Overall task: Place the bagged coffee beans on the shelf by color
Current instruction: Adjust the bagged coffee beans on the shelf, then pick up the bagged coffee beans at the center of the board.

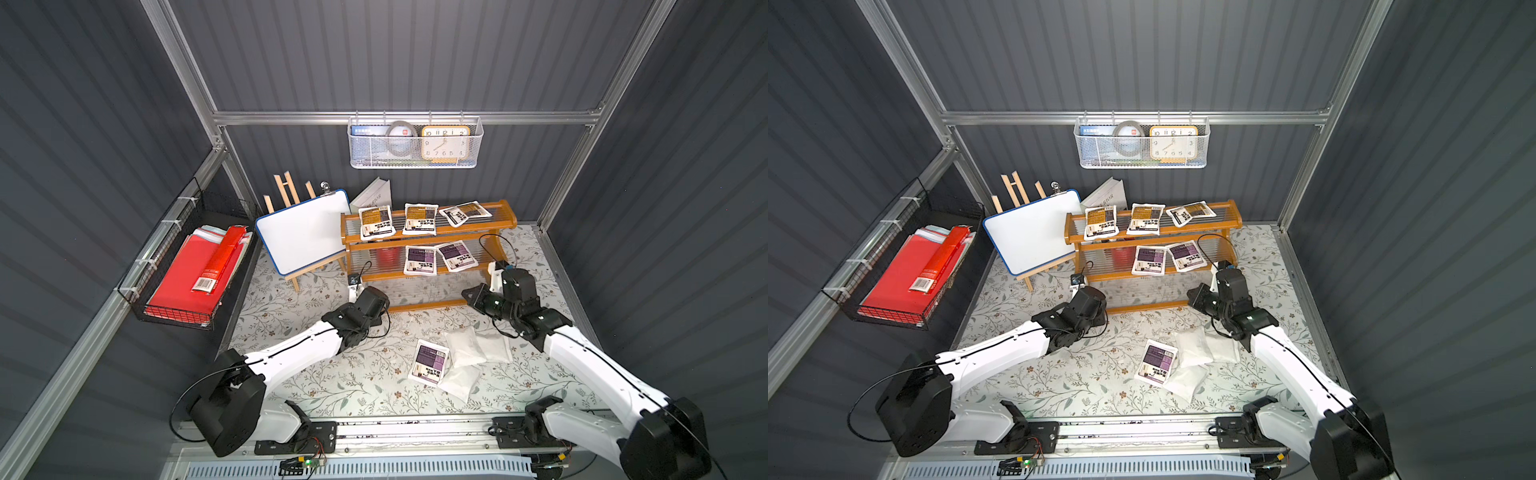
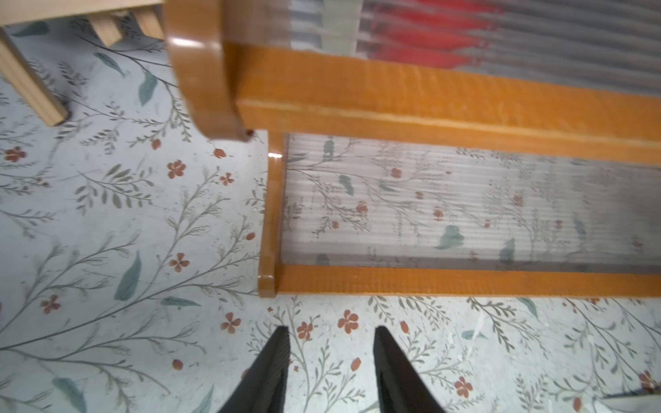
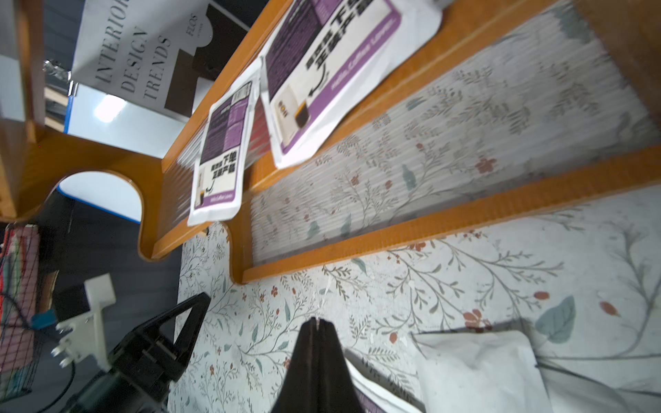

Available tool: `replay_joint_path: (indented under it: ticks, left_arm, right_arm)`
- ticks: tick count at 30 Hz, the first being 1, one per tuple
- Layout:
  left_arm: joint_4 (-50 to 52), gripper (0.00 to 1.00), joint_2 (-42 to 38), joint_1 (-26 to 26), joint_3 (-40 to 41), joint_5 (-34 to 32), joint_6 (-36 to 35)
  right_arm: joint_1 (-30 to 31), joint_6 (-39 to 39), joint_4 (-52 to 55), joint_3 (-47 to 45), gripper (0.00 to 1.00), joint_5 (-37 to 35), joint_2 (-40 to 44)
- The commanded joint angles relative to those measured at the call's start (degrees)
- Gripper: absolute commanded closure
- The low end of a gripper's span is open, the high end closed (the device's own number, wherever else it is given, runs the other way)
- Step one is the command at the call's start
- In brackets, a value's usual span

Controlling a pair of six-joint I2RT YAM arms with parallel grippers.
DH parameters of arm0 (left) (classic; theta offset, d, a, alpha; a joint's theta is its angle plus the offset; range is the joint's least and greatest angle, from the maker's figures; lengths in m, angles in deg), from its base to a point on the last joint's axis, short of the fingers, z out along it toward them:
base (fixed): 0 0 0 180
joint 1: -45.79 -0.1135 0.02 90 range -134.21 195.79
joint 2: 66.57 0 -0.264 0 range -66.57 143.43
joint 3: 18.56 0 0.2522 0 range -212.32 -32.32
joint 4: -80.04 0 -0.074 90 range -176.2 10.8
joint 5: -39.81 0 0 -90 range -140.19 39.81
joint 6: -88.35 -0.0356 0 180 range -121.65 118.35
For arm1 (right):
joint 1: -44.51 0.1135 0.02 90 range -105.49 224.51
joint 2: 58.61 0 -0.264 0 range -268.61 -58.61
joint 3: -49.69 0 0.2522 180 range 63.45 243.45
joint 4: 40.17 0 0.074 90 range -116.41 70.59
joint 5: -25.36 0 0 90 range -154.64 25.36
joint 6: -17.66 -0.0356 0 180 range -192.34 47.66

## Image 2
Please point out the orange wooden three-tier shelf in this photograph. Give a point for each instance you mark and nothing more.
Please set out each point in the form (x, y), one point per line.
(236, 75)

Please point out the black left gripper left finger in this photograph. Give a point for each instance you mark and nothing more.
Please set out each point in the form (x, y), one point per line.
(263, 389)

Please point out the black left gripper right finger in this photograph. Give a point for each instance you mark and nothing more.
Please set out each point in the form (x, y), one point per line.
(400, 389)

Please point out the wooden easel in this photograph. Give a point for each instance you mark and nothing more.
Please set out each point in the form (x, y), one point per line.
(102, 15)

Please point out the red cup behind shelf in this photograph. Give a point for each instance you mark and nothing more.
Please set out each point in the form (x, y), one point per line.
(438, 34)

